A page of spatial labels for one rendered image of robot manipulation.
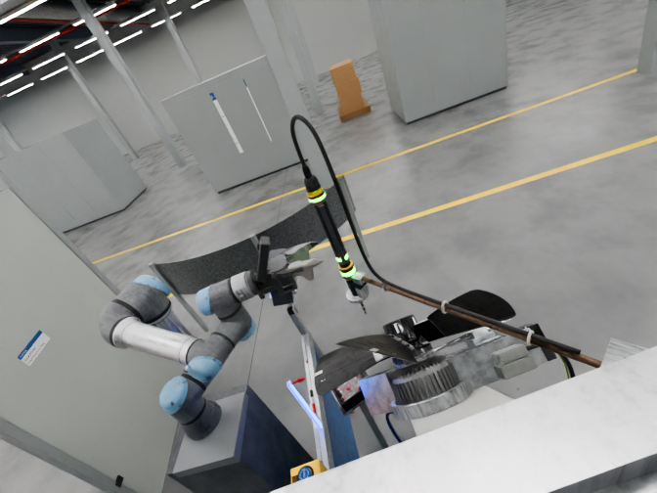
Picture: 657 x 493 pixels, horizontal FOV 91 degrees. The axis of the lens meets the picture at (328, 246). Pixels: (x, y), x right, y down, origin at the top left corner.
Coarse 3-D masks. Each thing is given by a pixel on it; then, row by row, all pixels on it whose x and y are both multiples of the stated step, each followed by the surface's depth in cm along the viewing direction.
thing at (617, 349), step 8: (608, 344) 51; (616, 344) 51; (624, 344) 50; (632, 344) 50; (608, 352) 50; (616, 352) 50; (624, 352) 50; (632, 352) 49; (608, 360) 49; (616, 360) 49
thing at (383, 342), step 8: (360, 336) 95; (368, 336) 96; (376, 336) 98; (384, 336) 100; (336, 344) 88; (344, 344) 87; (352, 344) 86; (360, 344) 87; (368, 344) 87; (376, 344) 88; (384, 344) 90; (392, 344) 93; (400, 344) 97; (376, 352) 81; (384, 352) 82; (400, 352) 87; (408, 352) 92; (408, 360) 78; (416, 360) 84
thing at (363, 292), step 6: (354, 276) 90; (360, 276) 89; (366, 276) 90; (354, 282) 91; (360, 282) 89; (360, 288) 90; (366, 288) 94; (348, 294) 98; (360, 294) 94; (366, 294) 95; (348, 300) 97; (354, 300) 95; (360, 300) 95
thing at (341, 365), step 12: (348, 348) 119; (324, 360) 122; (336, 360) 116; (348, 360) 113; (360, 360) 111; (372, 360) 109; (324, 372) 115; (336, 372) 112; (348, 372) 110; (360, 372) 108; (324, 384) 109; (336, 384) 107
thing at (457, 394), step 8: (464, 384) 98; (448, 392) 95; (456, 392) 95; (464, 392) 97; (424, 400) 95; (432, 400) 94; (440, 400) 94; (448, 400) 94; (456, 400) 94; (392, 408) 105; (400, 408) 100; (408, 408) 97; (416, 408) 96; (424, 408) 95; (432, 408) 94; (440, 408) 93; (400, 416) 100; (408, 416) 97; (416, 416) 96; (424, 416) 94
